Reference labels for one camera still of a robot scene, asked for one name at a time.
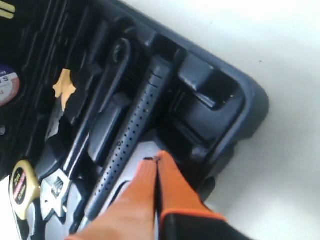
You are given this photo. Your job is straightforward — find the black plastic tool case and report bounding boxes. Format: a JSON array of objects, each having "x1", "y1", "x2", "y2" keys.
[{"x1": 0, "y1": 0, "x2": 269, "y2": 240}]

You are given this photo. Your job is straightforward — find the electrical tape roll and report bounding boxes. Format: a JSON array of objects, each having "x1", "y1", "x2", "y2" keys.
[{"x1": 0, "y1": 64, "x2": 21, "y2": 107}]

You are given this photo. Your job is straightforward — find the yellow tape measure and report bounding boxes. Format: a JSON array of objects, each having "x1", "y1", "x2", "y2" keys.
[{"x1": 9, "y1": 159, "x2": 41, "y2": 221}]

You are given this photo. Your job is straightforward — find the claw hammer black handle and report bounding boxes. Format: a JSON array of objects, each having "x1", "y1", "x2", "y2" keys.
[{"x1": 78, "y1": 55, "x2": 175, "y2": 231}]

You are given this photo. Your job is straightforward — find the adjustable wrench black handle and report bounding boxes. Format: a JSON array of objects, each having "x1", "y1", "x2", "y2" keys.
[{"x1": 39, "y1": 38, "x2": 132, "y2": 221}]

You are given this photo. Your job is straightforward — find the pliers yellow black handles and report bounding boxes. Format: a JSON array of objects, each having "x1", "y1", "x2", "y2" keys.
[{"x1": 45, "y1": 68, "x2": 77, "y2": 141}]

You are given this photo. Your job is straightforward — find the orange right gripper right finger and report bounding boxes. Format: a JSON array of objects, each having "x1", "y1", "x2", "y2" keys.
[{"x1": 155, "y1": 150, "x2": 249, "y2": 240}]

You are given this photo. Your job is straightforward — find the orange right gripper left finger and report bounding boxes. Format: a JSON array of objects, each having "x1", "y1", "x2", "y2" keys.
[{"x1": 66, "y1": 158, "x2": 157, "y2": 240}]

